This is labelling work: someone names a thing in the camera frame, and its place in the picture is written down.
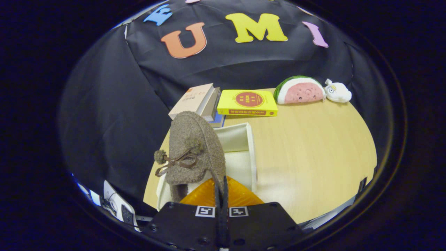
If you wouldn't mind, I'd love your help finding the yellow book with red circle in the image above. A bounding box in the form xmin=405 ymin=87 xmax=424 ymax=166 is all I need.
xmin=217 ymin=89 xmax=278 ymax=117

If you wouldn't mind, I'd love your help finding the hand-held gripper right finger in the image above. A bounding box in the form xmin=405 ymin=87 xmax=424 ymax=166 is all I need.
xmin=222 ymin=175 xmax=303 ymax=251

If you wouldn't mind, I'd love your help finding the watermelon slice plush toy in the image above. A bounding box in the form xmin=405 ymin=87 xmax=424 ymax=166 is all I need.
xmin=274 ymin=76 xmax=326 ymax=105

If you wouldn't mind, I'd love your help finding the grey cover book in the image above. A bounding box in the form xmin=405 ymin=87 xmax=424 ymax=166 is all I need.
xmin=200 ymin=87 xmax=222 ymax=122

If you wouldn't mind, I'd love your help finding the black backdrop cloth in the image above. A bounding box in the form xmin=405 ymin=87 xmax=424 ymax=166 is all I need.
xmin=59 ymin=0 xmax=391 ymax=216

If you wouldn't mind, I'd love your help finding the white plush toy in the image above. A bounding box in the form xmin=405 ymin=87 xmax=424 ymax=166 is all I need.
xmin=325 ymin=78 xmax=352 ymax=103

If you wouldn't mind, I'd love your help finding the blue cover book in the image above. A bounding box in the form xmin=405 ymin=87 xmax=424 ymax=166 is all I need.
xmin=209 ymin=113 xmax=226 ymax=128

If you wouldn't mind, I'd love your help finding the beige fabric storage box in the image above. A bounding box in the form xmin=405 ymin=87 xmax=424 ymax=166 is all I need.
xmin=156 ymin=122 xmax=258 ymax=211

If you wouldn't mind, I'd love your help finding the beige cover book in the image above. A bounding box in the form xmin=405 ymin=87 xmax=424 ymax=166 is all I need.
xmin=168 ymin=83 xmax=214 ymax=120

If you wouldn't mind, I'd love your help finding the brown fuzzy slipper shoe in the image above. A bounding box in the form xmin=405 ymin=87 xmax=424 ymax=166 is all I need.
xmin=154 ymin=111 xmax=227 ymax=203

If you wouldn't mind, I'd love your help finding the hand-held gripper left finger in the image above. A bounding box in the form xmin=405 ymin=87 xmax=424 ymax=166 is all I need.
xmin=141 ymin=176 xmax=223 ymax=251

